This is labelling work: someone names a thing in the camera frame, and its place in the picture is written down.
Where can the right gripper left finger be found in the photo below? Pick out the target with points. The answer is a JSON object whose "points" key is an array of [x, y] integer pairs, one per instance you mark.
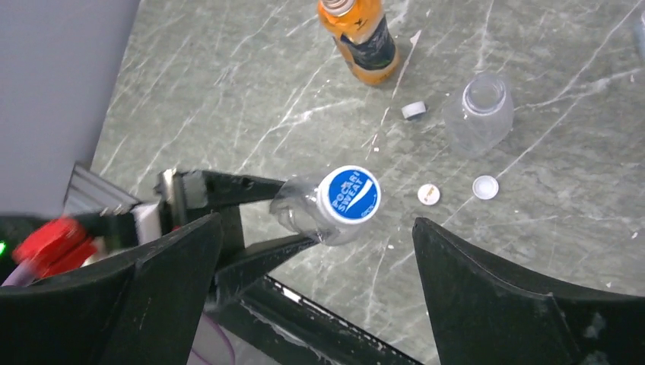
{"points": [[138, 307]]}

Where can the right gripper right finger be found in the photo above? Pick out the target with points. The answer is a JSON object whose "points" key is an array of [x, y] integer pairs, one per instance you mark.
{"points": [[485, 309]]}

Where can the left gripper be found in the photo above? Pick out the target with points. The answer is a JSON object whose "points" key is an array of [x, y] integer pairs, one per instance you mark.
{"points": [[187, 196]]}

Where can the clear crushed plastic bottle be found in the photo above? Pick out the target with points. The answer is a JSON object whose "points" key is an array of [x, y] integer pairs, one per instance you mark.
{"points": [[296, 207]]}

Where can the plain white bottle cap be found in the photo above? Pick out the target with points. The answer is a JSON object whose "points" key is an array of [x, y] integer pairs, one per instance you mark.
{"points": [[485, 187]]}

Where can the short clear plastic bottle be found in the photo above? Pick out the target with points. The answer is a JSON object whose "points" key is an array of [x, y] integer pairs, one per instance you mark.
{"points": [[480, 115]]}

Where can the white blue-rimmed bottle cap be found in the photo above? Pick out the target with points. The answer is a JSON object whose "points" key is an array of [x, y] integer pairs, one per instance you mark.
{"points": [[414, 110]]}

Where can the orange juice bottle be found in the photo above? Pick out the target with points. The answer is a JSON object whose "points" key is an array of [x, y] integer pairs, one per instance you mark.
{"points": [[361, 34]]}

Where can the white cap with logo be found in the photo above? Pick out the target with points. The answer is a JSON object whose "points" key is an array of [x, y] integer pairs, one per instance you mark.
{"points": [[428, 194]]}

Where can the aluminium frame rail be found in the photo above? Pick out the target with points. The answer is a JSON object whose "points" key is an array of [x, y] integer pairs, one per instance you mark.
{"points": [[88, 192]]}

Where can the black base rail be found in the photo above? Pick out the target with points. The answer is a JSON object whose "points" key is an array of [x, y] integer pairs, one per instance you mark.
{"points": [[292, 329]]}

